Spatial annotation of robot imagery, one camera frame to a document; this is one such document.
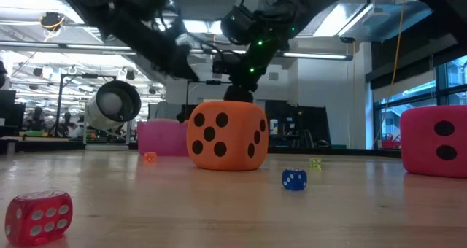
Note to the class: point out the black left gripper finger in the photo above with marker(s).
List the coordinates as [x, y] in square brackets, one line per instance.
[178, 62]

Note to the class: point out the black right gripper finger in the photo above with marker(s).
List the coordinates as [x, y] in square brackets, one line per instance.
[239, 94]

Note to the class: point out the orange foam die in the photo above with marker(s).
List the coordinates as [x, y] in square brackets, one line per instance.
[233, 138]

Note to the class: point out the small orange translucent die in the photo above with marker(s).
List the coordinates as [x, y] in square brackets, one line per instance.
[150, 157]

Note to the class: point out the small blue die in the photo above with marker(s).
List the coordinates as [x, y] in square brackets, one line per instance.
[294, 179]

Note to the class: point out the small yellow-green translucent die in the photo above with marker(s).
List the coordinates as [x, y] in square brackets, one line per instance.
[315, 163]

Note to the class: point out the magenta foam die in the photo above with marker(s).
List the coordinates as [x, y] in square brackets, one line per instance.
[423, 142]

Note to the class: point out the small red translucent die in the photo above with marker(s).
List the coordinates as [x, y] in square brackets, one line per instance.
[36, 219]

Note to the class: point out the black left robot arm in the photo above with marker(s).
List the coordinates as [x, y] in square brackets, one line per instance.
[91, 0]

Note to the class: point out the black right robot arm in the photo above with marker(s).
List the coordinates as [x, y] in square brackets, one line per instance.
[310, 7]

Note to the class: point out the long ceiling light strip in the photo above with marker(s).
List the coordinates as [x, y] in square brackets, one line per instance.
[317, 55]

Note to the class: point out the black background cabinets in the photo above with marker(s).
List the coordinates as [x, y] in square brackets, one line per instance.
[310, 116]

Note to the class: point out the pink translucent plastic bin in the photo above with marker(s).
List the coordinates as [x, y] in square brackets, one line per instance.
[164, 138]

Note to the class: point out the large glass window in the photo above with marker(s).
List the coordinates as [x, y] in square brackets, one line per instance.
[452, 95]

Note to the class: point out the black background rig frame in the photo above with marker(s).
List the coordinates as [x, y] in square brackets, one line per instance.
[213, 82]

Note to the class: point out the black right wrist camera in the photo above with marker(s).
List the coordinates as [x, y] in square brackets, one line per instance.
[237, 23]

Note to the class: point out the black aluminium table frame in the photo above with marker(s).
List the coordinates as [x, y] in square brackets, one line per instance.
[328, 152]

